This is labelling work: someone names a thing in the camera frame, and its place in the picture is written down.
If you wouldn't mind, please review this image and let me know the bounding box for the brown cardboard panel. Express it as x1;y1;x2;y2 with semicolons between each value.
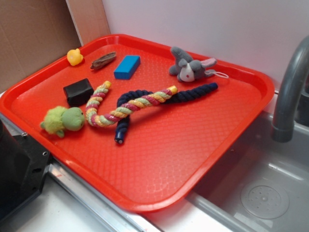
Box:
0;0;81;92

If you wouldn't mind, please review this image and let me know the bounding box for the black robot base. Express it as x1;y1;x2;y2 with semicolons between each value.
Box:
0;122;51;222

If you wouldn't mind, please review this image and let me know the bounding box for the gray faucet spout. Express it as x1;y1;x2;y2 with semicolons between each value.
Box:
271;37;309;143

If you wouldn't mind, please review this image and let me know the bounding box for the green plush turtle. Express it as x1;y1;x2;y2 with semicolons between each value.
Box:
40;106;85;138

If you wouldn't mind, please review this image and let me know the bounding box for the multicolour twisted rope toy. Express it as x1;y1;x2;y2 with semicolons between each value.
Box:
85;81;178;128

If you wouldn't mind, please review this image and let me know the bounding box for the red plastic tray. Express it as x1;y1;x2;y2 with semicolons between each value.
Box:
0;34;274;213

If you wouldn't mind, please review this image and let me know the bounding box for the gray sink basin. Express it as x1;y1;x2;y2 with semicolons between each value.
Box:
187;113;309;232

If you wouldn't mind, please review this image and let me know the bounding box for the brown wood piece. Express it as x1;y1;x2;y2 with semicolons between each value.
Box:
90;51;116;70

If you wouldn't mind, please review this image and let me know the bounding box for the black rectangular block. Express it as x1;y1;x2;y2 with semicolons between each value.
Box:
63;78;94;107

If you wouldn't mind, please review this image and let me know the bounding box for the blue rectangular block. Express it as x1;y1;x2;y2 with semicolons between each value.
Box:
114;55;140;80

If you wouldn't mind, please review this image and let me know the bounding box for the yellow rubber duck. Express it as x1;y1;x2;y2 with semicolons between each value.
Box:
67;48;84;66

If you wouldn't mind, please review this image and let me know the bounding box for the gray plush animal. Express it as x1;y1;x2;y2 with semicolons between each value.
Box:
169;46;229;83

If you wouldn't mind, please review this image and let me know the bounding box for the navy twisted rope toy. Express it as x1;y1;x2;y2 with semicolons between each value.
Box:
114;83;218;144

